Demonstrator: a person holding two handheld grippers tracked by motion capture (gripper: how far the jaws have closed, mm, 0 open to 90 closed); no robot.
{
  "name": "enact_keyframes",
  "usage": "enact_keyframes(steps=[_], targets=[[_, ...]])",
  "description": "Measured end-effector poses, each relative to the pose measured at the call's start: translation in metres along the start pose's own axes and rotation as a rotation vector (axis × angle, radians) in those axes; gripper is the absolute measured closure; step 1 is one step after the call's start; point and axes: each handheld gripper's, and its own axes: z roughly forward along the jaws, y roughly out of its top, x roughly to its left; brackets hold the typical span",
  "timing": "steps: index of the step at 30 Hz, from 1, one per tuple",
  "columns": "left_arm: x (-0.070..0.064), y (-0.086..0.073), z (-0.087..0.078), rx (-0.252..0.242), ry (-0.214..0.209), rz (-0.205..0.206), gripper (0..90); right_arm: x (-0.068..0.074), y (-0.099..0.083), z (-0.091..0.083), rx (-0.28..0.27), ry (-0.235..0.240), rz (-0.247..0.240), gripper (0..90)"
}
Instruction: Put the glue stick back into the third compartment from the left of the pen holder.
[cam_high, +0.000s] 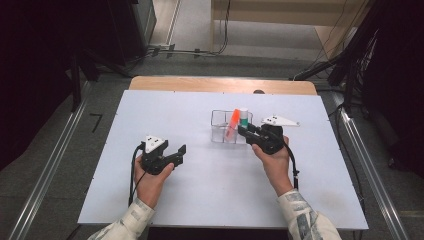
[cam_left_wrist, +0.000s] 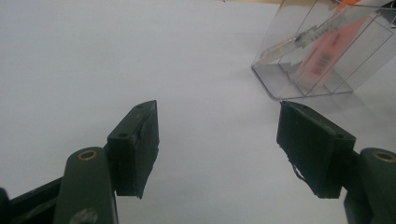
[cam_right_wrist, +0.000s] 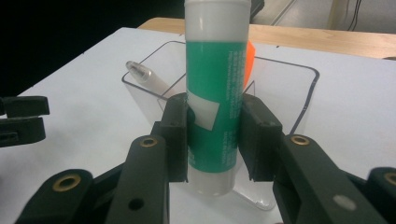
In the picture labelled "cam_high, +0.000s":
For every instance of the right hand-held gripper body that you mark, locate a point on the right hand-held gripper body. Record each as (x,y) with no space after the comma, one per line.
(271,140)

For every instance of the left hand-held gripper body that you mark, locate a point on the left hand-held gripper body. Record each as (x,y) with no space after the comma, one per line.
(155,156)

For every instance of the orange highlighter pen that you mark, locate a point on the orange highlighter pen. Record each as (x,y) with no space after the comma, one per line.
(233,125)

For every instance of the clear plastic divided organizer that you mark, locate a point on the clear plastic divided organizer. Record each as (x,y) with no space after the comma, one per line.
(218,128)

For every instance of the person's left hand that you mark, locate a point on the person's left hand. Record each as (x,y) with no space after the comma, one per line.
(150,186)

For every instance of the person's right hand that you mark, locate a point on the person's right hand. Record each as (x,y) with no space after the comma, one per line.
(276,170)

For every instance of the black metal stand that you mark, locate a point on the black metal stand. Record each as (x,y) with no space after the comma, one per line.
(76,80)
(348,76)

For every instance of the light wooden desk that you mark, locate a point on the light wooden desk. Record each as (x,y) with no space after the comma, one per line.
(266,13)

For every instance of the dark grey cabinet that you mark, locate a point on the dark grey cabinet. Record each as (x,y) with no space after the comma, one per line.
(143,23)

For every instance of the dark curtain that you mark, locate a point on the dark curtain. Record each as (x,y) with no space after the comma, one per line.
(30,73)
(400,83)

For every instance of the silver metal floor rail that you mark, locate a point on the silver metal floor rail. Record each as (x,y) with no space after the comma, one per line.
(370,166)
(50,166)

